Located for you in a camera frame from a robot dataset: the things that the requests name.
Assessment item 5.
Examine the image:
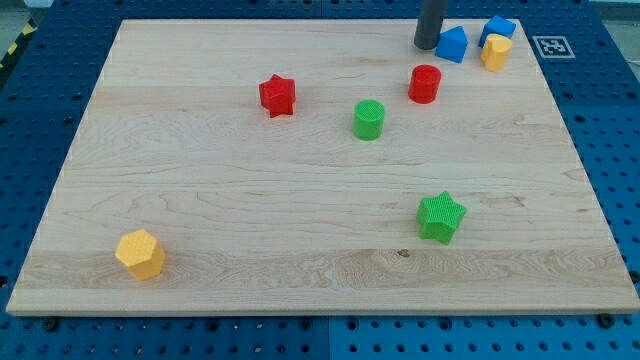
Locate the yellow heart block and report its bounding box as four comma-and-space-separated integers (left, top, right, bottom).
480, 34, 513, 72

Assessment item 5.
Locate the wooden board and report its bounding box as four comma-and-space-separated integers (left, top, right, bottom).
7, 19, 639, 317

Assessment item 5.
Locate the blue cube block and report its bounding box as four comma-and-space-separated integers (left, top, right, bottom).
478, 15, 517, 47

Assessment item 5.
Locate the red star block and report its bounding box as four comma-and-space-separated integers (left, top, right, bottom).
258, 74, 296, 118

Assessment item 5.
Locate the yellow hexagon block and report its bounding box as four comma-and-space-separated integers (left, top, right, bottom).
115, 229, 166, 281

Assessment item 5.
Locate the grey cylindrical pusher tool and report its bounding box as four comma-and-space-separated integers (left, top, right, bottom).
413, 0, 448, 50

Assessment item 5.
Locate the green cylinder block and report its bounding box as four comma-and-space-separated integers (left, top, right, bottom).
352, 99, 385, 141

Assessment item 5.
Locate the green star block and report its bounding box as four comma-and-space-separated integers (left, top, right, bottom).
416, 191, 467, 245

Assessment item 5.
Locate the red cylinder block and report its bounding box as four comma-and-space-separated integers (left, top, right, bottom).
408, 64, 442, 104

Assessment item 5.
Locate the white fiducial marker tag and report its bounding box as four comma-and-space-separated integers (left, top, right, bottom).
533, 35, 575, 59

